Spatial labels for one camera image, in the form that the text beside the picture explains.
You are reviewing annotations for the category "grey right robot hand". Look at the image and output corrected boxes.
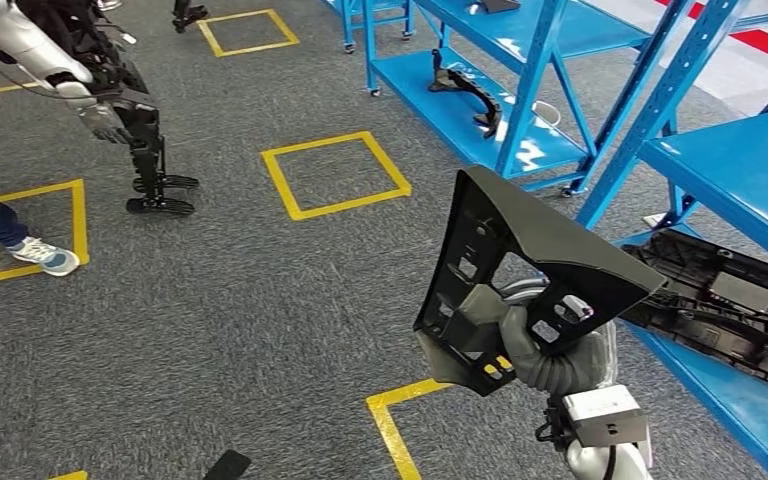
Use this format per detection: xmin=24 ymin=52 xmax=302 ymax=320
xmin=453 ymin=278 xmax=551 ymax=346

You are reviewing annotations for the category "black plastic panel part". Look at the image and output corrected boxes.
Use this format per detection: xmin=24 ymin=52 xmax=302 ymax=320
xmin=413 ymin=165 xmax=667 ymax=397

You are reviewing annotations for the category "curved black plastic part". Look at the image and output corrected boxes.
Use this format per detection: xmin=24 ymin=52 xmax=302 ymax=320
xmin=428 ymin=49 xmax=505 ymax=140

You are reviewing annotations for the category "black ribbed moulded part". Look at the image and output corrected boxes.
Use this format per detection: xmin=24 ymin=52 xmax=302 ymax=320
xmin=621 ymin=228 xmax=768 ymax=399

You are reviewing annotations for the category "large blue metal shelf rack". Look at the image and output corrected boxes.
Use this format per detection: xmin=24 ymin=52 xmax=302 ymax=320
xmin=576 ymin=0 xmax=768 ymax=480

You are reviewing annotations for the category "black left robot foot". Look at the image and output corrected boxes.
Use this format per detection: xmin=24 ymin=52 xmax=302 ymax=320
xmin=201 ymin=450 xmax=253 ymax=480

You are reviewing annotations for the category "small blue metal rack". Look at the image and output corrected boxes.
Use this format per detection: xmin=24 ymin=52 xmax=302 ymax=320
xmin=320 ymin=0 xmax=418 ymax=54

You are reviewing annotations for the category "humanoid robot with black legs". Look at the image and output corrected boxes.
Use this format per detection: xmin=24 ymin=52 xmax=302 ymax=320
xmin=0 ymin=0 xmax=201 ymax=217

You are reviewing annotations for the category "black robot leg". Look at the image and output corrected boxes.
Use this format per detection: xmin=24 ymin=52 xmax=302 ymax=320
xmin=171 ymin=0 xmax=211 ymax=33

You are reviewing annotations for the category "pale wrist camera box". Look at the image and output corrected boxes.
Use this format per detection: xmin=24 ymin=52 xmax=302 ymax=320
xmin=536 ymin=384 xmax=650 ymax=453

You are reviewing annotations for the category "white cable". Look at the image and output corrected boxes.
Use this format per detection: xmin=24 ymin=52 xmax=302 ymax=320
xmin=530 ymin=99 xmax=564 ymax=128

